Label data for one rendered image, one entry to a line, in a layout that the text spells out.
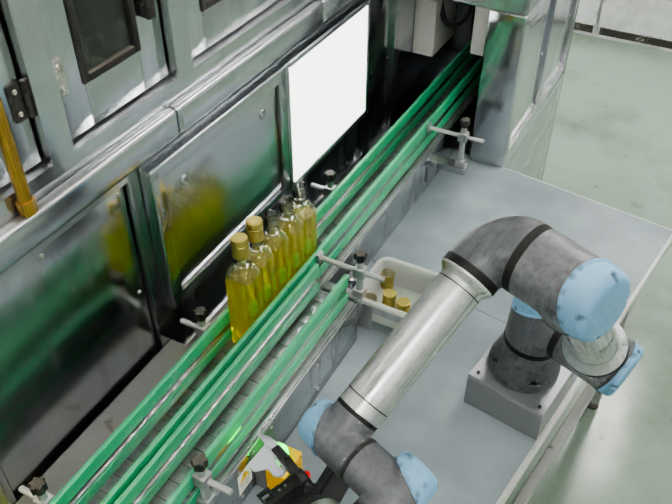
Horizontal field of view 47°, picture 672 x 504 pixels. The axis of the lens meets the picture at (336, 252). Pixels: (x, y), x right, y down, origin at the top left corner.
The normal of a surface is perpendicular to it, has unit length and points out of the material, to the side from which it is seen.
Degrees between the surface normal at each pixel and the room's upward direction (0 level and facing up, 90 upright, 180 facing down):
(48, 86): 90
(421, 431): 0
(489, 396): 90
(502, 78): 90
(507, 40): 90
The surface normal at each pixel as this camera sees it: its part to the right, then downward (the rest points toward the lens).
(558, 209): 0.00, -0.76
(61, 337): 0.89, 0.29
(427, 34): -0.47, 0.57
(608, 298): 0.64, 0.47
